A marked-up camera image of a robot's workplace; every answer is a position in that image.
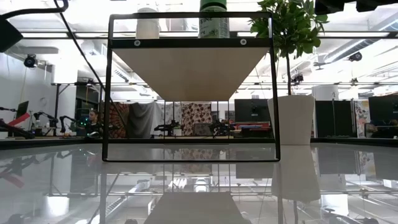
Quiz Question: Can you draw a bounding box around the black frame wooden shelf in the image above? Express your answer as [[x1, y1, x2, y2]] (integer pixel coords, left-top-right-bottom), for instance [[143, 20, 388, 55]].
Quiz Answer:
[[101, 12, 281, 163]]

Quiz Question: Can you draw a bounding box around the black partition panel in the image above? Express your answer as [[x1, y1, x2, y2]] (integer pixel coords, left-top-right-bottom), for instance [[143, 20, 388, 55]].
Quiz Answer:
[[315, 100, 355, 138]]

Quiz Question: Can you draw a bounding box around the green plant in white pot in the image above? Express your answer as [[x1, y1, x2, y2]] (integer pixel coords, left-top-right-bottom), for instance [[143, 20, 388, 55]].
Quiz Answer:
[[248, 0, 330, 146]]

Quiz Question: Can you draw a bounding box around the orange patterned cloth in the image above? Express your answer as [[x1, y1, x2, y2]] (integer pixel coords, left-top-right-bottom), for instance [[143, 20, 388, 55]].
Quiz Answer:
[[111, 102, 129, 139]]

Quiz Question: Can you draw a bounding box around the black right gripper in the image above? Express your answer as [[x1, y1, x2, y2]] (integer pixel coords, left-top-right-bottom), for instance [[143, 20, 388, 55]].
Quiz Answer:
[[313, 0, 346, 16]]

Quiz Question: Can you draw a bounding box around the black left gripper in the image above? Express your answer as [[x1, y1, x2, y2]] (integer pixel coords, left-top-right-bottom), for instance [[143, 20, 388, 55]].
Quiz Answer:
[[0, 18, 25, 54]]

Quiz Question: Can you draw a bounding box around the red circle patterned cloth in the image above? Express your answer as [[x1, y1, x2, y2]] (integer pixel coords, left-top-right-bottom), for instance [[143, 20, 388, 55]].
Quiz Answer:
[[181, 103, 213, 137]]

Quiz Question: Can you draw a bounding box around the small white bottle yellow label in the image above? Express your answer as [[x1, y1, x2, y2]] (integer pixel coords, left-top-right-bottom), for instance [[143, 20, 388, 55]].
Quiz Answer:
[[136, 7, 162, 40]]

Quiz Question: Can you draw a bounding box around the black ceiling camera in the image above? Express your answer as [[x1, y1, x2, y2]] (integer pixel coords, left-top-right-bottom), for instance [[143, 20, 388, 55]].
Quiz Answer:
[[24, 54, 39, 68]]

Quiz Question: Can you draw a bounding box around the green medicine bottle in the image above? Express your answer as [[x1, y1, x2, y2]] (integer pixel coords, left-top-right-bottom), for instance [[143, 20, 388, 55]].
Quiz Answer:
[[198, 0, 231, 39]]

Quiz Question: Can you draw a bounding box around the black white patterned cloth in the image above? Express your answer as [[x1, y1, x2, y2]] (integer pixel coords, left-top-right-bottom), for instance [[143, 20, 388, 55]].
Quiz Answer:
[[161, 102, 183, 138]]

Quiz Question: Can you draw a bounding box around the large black monitor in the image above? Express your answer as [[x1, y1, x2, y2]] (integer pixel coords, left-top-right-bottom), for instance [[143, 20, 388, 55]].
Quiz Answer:
[[368, 95, 398, 122]]

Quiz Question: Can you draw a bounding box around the black metal table frame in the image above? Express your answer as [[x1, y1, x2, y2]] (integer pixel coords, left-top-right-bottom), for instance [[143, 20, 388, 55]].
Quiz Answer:
[[0, 136, 398, 151]]

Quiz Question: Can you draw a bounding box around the black tilted screen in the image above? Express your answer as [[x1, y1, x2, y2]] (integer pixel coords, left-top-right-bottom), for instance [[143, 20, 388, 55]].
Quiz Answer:
[[15, 100, 30, 119]]

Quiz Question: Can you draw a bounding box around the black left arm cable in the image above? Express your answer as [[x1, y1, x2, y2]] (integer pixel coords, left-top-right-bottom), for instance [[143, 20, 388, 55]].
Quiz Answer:
[[0, 0, 127, 139]]

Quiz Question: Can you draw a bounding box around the person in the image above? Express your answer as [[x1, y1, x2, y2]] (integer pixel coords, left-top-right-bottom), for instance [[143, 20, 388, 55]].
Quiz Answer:
[[84, 108, 104, 138]]

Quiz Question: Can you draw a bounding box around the red table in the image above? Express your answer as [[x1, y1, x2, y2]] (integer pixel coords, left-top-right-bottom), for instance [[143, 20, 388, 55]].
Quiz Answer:
[[234, 122, 271, 131]]

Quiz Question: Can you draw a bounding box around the grey cloth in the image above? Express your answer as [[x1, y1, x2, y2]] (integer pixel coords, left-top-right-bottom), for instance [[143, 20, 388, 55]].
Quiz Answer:
[[126, 101, 164, 139]]

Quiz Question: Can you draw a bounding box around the colourful floral cloth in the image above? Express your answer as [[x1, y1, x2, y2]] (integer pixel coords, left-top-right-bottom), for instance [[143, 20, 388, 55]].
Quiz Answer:
[[354, 100, 370, 138]]

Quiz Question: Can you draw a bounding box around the red bar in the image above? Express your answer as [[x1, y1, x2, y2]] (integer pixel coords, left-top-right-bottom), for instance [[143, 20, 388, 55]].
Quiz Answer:
[[7, 112, 31, 127]]

